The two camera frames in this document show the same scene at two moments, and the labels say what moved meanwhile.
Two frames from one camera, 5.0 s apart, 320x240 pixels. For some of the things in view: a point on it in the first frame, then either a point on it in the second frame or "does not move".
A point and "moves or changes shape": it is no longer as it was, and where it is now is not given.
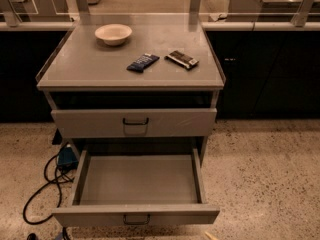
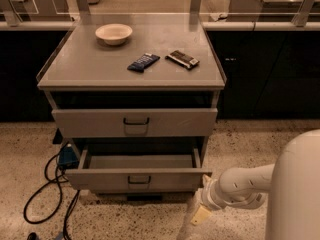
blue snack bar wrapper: [143, 62] does not move
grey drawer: [137, 186] moves or changes shape
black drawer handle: [135, 223] → [128, 180]
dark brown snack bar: [182, 59] does not move
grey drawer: [134, 122] does not move
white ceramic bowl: [113, 34] does not move
